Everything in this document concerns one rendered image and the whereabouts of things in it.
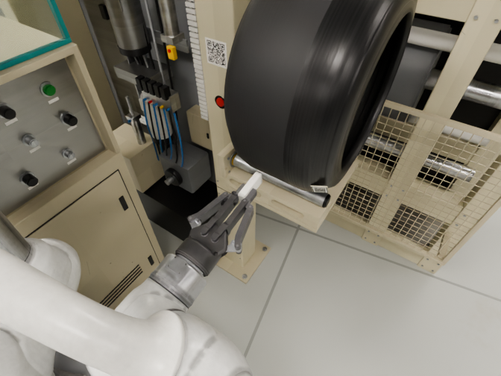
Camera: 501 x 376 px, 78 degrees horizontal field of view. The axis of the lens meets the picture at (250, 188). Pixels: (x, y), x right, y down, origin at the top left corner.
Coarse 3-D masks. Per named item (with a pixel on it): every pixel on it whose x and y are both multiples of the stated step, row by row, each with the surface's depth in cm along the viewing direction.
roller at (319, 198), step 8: (232, 160) 104; (240, 160) 102; (240, 168) 104; (248, 168) 101; (264, 176) 99; (280, 184) 97; (288, 184) 96; (296, 192) 95; (304, 192) 94; (312, 192) 93; (320, 192) 92; (312, 200) 93; (320, 200) 92; (328, 200) 92
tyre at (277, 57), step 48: (288, 0) 60; (336, 0) 56; (384, 0) 57; (240, 48) 64; (288, 48) 59; (336, 48) 56; (384, 48) 61; (240, 96) 67; (288, 96) 61; (336, 96) 58; (384, 96) 96; (240, 144) 76; (288, 144) 66; (336, 144) 65
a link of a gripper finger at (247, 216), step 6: (246, 210) 61; (252, 210) 61; (246, 216) 60; (252, 216) 63; (246, 222) 60; (240, 228) 59; (246, 228) 60; (240, 234) 58; (234, 240) 58; (240, 240) 57; (234, 246) 57; (240, 246) 57; (240, 252) 58
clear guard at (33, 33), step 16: (0, 0) 66; (16, 0) 69; (32, 0) 71; (48, 0) 74; (0, 16) 68; (16, 16) 70; (32, 16) 72; (48, 16) 75; (0, 32) 69; (16, 32) 71; (32, 32) 74; (48, 32) 77; (64, 32) 79; (0, 48) 70; (16, 48) 72; (32, 48) 75; (48, 48) 78; (0, 64) 71
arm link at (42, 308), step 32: (0, 256) 32; (0, 288) 30; (32, 288) 30; (64, 288) 32; (0, 320) 30; (32, 320) 29; (64, 320) 30; (96, 320) 31; (128, 320) 34; (160, 320) 37; (192, 320) 39; (64, 352) 30; (96, 352) 30; (128, 352) 32; (160, 352) 34; (192, 352) 35; (224, 352) 36
